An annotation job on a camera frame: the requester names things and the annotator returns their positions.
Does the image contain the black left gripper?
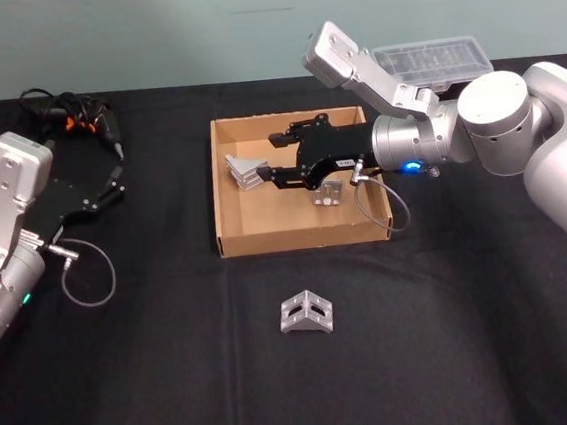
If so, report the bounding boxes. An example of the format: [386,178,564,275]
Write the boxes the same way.
[19,163,132,248]

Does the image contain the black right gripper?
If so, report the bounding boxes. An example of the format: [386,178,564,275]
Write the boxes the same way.
[251,107,381,197]

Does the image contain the silver metal corner bracket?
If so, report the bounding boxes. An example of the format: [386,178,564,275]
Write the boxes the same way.
[275,286,338,339]
[222,149,270,195]
[310,178,345,212]

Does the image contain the shallow brown cardboard tray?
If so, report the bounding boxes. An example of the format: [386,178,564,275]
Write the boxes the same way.
[202,101,397,260]

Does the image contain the clear plastic case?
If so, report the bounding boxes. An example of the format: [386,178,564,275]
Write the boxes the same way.
[370,33,496,98]

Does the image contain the black table cloth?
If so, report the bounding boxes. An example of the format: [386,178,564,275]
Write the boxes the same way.
[0,43,567,425]

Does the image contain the black corded tool orange parts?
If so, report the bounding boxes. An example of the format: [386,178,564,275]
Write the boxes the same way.
[17,80,127,171]

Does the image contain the thin right gripper cable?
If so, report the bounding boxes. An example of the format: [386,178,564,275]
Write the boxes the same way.
[347,152,414,240]

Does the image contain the thin gripper cable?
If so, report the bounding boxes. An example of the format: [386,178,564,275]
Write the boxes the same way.
[347,152,414,240]
[46,233,120,312]

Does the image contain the thin left gripper cable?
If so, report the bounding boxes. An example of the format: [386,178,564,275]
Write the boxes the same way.
[46,233,120,312]

